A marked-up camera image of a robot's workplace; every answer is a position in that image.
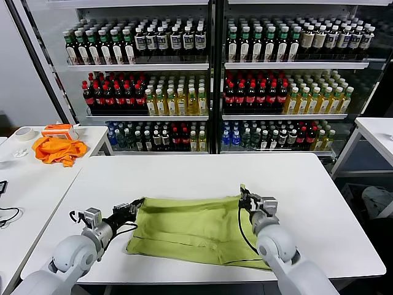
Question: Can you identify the thin black table cable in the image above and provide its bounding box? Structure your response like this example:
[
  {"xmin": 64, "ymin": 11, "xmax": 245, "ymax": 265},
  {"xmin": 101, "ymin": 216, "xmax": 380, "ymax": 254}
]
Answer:
[{"xmin": 0, "ymin": 207, "xmax": 21, "ymax": 229}]

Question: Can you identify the red cap cola bottle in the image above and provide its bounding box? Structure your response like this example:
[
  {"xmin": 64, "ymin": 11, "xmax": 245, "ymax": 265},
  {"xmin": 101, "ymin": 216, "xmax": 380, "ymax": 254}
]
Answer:
[
  {"xmin": 82, "ymin": 84, "xmax": 95, "ymax": 113},
  {"xmin": 135, "ymin": 84, "xmax": 147, "ymax": 112},
  {"xmin": 306, "ymin": 127, "xmax": 317, "ymax": 150},
  {"xmin": 244, "ymin": 82, "xmax": 257, "ymax": 112},
  {"xmin": 114, "ymin": 84, "xmax": 126, "ymax": 113},
  {"xmin": 104, "ymin": 84, "xmax": 116, "ymax": 113},
  {"xmin": 234, "ymin": 82, "xmax": 246, "ymax": 112},
  {"xmin": 276, "ymin": 82, "xmax": 289, "ymax": 111},
  {"xmin": 125, "ymin": 84, "xmax": 136, "ymax": 113},
  {"xmin": 255, "ymin": 82, "xmax": 267, "ymax": 112},
  {"xmin": 224, "ymin": 82, "xmax": 236, "ymax": 112},
  {"xmin": 180, "ymin": 128, "xmax": 190, "ymax": 152},
  {"xmin": 296, "ymin": 127, "xmax": 307, "ymax": 150},
  {"xmin": 170, "ymin": 128, "xmax": 181, "ymax": 152},
  {"xmin": 265, "ymin": 82, "xmax": 278, "ymax": 112},
  {"xmin": 93, "ymin": 84, "xmax": 106, "ymax": 113}
]

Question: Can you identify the white cap navy label bottle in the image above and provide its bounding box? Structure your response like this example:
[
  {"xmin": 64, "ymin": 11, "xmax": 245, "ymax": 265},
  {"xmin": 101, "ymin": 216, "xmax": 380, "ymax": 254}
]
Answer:
[
  {"xmin": 348, "ymin": 26, "xmax": 363, "ymax": 57},
  {"xmin": 324, "ymin": 26, "xmax": 339, "ymax": 56},
  {"xmin": 170, "ymin": 26, "xmax": 182, "ymax": 58},
  {"xmin": 336, "ymin": 26, "xmax": 351, "ymax": 56},
  {"xmin": 146, "ymin": 26, "xmax": 158, "ymax": 58},
  {"xmin": 182, "ymin": 26, "xmax": 195, "ymax": 58},
  {"xmin": 359, "ymin": 27, "xmax": 375, "ymax": 58},
  {"xmin": 134, "ymin": 26, "xmax": 147, "ymax": 58},
  {"xmin": 157, "ymin": 26, "xmax": 169, "ymax": 58},
  {"xmin": 194, "ymin": 26, "xmax": 206, "ymax": 58}
]

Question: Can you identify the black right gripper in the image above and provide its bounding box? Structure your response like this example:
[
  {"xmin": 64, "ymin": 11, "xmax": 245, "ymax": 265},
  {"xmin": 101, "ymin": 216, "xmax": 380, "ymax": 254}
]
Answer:
[{"xmin": 239, "ymin": 187, "xmax": 263, "ymax": 216}]

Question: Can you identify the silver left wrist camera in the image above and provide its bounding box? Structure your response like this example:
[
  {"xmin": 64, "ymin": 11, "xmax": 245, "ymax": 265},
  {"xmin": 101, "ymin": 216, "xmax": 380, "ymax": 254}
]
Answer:
[{"xmin": 81, "ymin": 208, "xmax": 103, "ymax": 230}]

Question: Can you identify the white table grey frame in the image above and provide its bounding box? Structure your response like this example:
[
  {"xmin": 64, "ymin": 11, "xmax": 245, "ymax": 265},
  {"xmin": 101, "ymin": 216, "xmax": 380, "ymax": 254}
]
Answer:
[{"xmin": 330, "ymin": 117, "xmax": 393, "ymax": 179}]

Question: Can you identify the grey plastic bag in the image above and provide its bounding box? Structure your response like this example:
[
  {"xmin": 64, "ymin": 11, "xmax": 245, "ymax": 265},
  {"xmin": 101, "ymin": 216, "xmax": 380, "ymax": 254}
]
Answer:
[{"xmin": 360, "ymin": 186, "xmax": 393, "ymax": 221}]

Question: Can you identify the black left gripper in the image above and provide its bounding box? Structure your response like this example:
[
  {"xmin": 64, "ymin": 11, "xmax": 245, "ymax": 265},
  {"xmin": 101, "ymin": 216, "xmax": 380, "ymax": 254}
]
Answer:
[{"xmin": 106, "ymin": 198, "xmax": 146, "ymax": 230}]

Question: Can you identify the orange white carton box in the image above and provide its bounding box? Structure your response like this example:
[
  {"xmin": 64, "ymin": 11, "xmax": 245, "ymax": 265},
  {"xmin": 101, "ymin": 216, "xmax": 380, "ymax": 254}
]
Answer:
[{"xmin": 41, "ymin": 124, "xmax": 81, "ymax": 141}]

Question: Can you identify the beige masking tape roll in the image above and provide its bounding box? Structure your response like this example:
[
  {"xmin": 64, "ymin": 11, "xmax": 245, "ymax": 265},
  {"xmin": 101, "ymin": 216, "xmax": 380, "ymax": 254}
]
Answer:
[{"xmin": 14, "ymin": 127, "xmax": 36, "ymax": 143}]

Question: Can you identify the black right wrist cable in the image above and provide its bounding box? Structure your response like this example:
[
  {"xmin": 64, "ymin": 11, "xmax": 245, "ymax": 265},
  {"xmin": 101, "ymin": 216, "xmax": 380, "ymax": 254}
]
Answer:
[{"xmin": 238, "ymin": 206, "xmax": 262, "ymax": 256}]

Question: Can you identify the green cap dark tea bottle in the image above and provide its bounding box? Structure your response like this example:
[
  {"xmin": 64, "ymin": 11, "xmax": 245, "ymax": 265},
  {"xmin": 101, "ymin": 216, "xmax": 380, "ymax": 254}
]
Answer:
[
  {"xmin": 263, "ymin": 26, "xmax": 276, "ymax": 64},
  {"xmin": 287, "ymin": 26, "xmax": 302, "ymax": 64},
  {"xmin": 75, "ymin": 30, "xmax": 90, "ymax": 66},
  {"xmin": 98, "ymin": 29, "xmax": 113, "ymax": 66},
  {"xmin": 275, "ymin": 26, "xmax": 289, "ymax": 64},
  {"xmin": 122, "ymin": 29, "xmax": 136, "ymax": 65},
  {"xmin": 227, "ymin": 26, "xmax": 239, "ymax": 64},
  {"xmin": 63, "ymin": 30, "xmax": 79, "ymax": 66},
  {"xmin": 86, "ymin": 29, "xmax": 101, "ymax": 66},
  {"xmin": 251, "ymin": 26, "xmax": 263, "ymax": 64},
  {"xmin": 110, "ymin": 29, "xmax": 124, "ymax": 66},
  {"xmin": 239, "ymin": 26, "xmax": 251, "ymax": 64}
]

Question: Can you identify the white cap beige label bottle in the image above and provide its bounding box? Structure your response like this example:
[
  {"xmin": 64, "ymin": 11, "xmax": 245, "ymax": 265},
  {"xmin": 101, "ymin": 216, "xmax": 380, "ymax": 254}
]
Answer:
[
  {"xmin": 312, "ymin": 26, "xmax": 327, "ymax": 56},
  {"xmin": 300, "ymin": 26, "xmax": 314, "ymax": 56}
]

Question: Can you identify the orange crumpled cloth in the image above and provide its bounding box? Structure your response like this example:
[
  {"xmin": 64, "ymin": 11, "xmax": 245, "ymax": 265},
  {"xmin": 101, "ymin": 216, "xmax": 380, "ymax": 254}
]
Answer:
[{"xmin": 32, "ymin": 136, "xmax": 89, "ymax": 168}]

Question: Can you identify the drinks cabinet with shelves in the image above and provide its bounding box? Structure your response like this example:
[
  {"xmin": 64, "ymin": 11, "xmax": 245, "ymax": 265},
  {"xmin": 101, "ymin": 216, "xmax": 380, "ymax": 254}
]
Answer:
[
  {"xmin": 214, "ymin": 0, "xmax": 393, "ymax": 158},
  {"xmin": 45, "ymin": 0, "xmax": 216, "ymax": 156}
]

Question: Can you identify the black framed glass door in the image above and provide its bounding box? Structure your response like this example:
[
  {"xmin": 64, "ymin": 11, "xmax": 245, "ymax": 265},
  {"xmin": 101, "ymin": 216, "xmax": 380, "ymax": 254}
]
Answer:
[{"xmin": 6, "ymin": 0, "xmax": 81, "ymax": 127}]

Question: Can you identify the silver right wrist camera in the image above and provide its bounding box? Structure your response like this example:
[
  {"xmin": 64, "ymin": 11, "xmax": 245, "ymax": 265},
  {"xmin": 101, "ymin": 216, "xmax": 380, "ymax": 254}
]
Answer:
[{"xmin": 260, "ymin": 197, "xmax": 279, "ymax": 218}]

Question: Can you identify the lime green t-shirt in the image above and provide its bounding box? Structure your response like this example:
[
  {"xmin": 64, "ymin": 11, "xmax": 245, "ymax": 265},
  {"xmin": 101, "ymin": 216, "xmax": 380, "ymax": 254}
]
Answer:
[{"xmin": 123, "ymin": 183, "xmax": 273, "ymax": 271}]

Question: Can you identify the white side table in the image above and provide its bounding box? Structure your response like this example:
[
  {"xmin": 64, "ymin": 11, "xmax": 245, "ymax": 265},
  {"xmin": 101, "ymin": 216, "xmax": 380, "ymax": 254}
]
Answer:
[{"xmin": 0, "ymin": 125, "xmax": 114, "ymax": 173}]

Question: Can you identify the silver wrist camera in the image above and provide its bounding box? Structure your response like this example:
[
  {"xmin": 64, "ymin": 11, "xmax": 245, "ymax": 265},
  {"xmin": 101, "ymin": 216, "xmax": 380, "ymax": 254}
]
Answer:
[
  {"xmin": 81, "ymin": 208, "xmax": 103, "ymax": 230},
  {"xmin": 260, "ymin": 197, "xmax": 279, "ymax": 218}
]

